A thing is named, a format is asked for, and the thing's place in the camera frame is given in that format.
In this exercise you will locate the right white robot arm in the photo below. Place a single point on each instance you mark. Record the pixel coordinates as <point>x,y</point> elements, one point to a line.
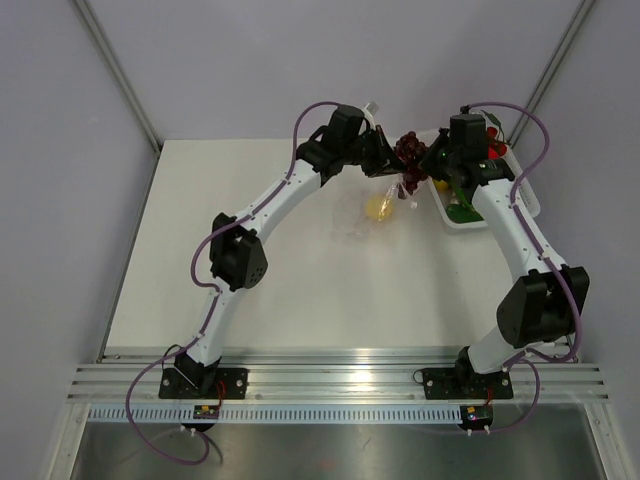
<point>541,313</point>

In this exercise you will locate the small orange yellow fruit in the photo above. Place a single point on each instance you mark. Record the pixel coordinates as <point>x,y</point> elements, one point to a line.
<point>441,186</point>

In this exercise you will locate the white slotted cable duct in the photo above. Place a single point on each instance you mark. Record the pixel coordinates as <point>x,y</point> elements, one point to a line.
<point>282,414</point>

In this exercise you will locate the clear zip top bag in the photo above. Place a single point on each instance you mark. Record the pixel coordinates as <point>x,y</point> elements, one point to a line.
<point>349,223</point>

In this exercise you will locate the right small circuit board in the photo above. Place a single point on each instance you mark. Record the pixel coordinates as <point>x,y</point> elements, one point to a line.
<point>476,417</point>

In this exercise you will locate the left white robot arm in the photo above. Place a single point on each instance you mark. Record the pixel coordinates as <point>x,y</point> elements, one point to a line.
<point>236,243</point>

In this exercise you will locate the left small circuit board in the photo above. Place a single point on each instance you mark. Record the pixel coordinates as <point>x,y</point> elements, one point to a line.
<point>206,412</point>

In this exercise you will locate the yellow lemon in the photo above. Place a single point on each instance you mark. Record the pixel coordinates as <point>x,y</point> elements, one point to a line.
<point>379,208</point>

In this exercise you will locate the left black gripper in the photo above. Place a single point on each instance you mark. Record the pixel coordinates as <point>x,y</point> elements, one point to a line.
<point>383,161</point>

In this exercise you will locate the green cucumber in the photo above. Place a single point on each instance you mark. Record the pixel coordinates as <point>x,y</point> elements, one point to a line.
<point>459,215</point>

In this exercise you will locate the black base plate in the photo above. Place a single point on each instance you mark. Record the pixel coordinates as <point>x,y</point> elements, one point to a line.
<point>228,383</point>
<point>446,384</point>

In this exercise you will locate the left aluminium frame post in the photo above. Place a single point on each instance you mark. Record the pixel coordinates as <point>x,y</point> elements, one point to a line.
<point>98,36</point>

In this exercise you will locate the white plastic basket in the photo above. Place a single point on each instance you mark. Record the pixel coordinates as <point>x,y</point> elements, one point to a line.
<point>443,199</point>

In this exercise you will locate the aluminium mounting rail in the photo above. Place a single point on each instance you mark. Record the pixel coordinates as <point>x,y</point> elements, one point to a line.
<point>321,376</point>

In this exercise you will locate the strawberry bunch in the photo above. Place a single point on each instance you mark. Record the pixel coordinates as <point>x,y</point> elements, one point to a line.
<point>496,136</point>

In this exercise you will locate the purple grape bunch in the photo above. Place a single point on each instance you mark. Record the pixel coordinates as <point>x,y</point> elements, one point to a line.
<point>410,149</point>

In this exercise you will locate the green pepper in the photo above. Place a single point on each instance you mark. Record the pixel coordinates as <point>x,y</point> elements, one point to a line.
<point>460,192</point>

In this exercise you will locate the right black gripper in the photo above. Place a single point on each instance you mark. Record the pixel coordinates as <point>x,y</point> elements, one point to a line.
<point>427,163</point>

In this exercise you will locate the small circuit board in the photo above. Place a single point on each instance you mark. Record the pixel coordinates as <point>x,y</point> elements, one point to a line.
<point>476,417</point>
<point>206,412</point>

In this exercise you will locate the right aluminium frame post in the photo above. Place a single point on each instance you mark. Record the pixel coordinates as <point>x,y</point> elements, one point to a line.
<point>560,53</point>

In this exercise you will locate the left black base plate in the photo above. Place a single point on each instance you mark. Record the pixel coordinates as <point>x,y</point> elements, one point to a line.
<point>228,383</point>

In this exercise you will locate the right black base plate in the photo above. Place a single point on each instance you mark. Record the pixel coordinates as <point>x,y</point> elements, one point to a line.
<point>446,384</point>

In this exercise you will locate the aluminium frame post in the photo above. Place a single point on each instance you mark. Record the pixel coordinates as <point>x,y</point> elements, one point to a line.
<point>560,53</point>
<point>98,36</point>

